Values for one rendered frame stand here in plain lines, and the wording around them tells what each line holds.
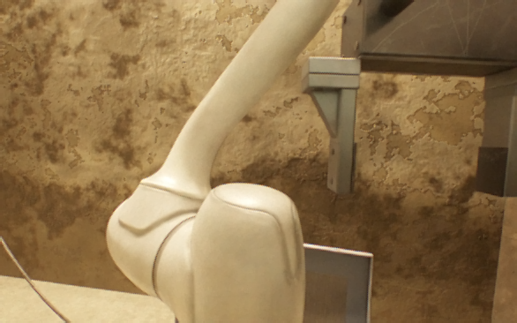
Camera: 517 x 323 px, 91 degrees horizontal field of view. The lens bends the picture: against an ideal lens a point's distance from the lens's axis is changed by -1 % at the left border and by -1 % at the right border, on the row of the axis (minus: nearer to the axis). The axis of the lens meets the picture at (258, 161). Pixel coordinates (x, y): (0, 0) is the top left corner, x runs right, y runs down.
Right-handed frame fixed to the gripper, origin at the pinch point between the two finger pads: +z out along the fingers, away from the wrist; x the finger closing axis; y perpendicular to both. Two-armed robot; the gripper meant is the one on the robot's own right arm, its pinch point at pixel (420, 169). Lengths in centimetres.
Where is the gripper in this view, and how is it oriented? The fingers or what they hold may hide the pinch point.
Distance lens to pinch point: 25.4
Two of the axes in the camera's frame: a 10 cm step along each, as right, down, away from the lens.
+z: -0.3, 10.0, 0.9
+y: 0.2, 0.9, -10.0
